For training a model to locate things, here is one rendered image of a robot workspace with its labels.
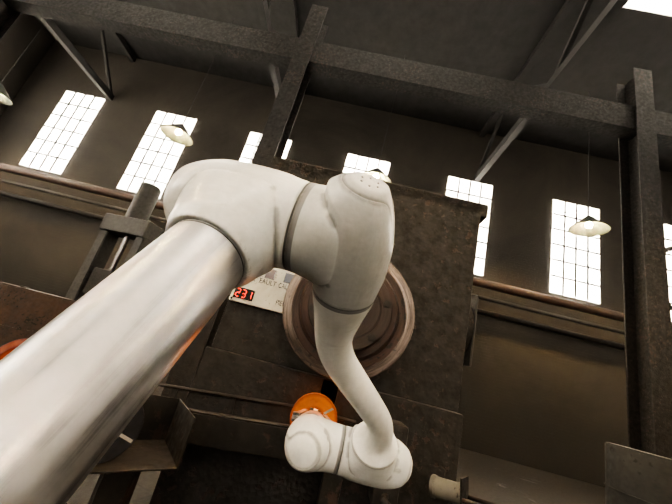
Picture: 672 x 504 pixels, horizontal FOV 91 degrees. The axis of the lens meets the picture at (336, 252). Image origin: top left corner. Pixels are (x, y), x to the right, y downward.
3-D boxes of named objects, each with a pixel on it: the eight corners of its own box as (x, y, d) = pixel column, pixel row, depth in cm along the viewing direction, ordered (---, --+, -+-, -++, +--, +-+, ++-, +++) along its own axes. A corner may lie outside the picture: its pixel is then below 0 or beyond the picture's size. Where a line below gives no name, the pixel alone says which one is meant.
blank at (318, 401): (302, 452, 107) (301, 455, 103) (283, 405, 110) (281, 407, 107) (345, 428, 109) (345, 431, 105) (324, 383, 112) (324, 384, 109)
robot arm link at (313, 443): (283, 450, 82) (334, 465, 81) (272, 474, 67) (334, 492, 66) (295, 405, 85) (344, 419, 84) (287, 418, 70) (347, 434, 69)
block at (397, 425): (366, 494, 107) (380, 415, 115) (390, 501, 107) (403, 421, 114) (369, 508, 97) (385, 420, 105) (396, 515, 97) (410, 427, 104)
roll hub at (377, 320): (298, 338, 109) (320, 261, 118) (381, 360, 108) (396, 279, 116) (297, 337, 104) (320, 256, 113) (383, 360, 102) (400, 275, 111)
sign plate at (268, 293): (230, 300, 132) (244, 258, 138) (292, 316, 130) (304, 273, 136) (228, 299, 130) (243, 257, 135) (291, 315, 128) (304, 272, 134)
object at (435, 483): (434, 495, 99) (435, 472, 101) (465, 506, 94) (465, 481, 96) (427, 499, 94) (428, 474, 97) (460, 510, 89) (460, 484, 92)
